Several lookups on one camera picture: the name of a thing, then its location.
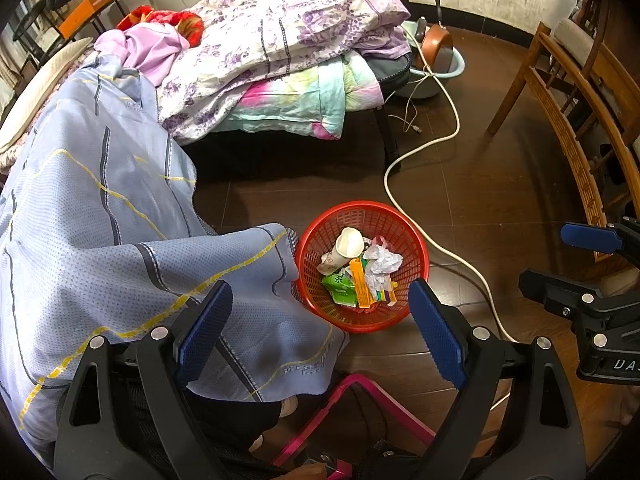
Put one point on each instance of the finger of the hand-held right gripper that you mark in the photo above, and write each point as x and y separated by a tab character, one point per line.
590	237
555	292

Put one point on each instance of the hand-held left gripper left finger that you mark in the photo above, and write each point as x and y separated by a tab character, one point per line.
205	325

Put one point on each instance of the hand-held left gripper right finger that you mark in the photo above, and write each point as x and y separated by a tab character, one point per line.
435	330

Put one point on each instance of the small purple yellow packet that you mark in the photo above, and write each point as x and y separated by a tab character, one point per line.
385	295

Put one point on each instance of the clear plastic bag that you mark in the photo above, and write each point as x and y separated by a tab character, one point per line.
382	262

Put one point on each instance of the orange snack packet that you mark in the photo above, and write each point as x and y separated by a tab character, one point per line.
361	280

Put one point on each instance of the green snack packet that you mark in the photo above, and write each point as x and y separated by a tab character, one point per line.
337	287

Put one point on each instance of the red plastic basket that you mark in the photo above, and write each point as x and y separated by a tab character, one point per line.
395	225

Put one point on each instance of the white paper cup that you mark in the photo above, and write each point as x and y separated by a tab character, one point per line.
349	244

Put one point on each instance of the person's black trouser leg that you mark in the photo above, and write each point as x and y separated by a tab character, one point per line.
225	420

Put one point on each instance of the wooden chair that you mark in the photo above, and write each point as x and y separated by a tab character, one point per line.
565	140

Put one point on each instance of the blue striped bedsheet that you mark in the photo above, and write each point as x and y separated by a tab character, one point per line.
100	210

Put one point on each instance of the light blue basin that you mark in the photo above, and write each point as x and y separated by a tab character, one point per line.
450	72

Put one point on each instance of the pastel quilt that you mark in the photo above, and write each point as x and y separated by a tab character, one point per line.
290	100

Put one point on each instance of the brown pan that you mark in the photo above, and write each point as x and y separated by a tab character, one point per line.
440	45

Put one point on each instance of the lilac cloth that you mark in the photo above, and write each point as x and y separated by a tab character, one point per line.
150	45

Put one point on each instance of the cream pillow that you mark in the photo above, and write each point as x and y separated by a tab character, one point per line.
45	85

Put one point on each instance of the red blanket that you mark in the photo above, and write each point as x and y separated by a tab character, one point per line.
185	22

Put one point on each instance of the purple floral quilt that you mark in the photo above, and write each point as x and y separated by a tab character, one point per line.
260	25

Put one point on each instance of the orange box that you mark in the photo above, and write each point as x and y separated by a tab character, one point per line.
87	10

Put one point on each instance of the pink metal frame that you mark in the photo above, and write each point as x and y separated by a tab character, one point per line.
390	405

